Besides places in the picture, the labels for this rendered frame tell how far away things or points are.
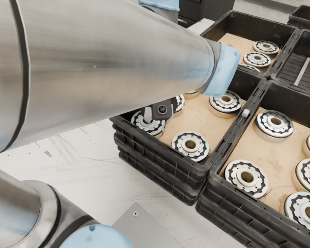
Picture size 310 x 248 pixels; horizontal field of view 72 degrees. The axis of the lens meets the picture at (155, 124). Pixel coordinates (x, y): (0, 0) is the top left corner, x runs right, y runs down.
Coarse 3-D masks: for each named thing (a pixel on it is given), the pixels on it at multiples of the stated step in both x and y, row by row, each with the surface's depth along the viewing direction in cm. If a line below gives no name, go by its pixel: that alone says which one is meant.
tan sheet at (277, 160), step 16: (256, 112) 69; (304, 128) 65; (240, 144) 61; (256, 144) 61; (272, 144) 61; (288, 144) 61; (256, 160) 58; (272, 160) 58; (288, 160) 58; (272, 176) 55; (288, 176) 55; (272, 192) 52; (288, 192) 52
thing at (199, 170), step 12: (252, 72) 67; (264, 84) 63; (252, 96) 59; (120, 120) 54; (240, 120) 54; (132, 132) 53; (144, 132) 51; (228, 132) 51; (156, 144) 49; (168, 156) 49; (180, 156) 47; (216, 156) 47; (192, 168) 46; (204, 168) 45
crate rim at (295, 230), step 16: (272, 80) 64; (304, 96) 60; (240, 128) 52; (208, 176) 46; (224, 192) 44; (240, 192) 42; (256, 208) 41; (272, 208) 40; (288, 224) 38; (304, 240) 38
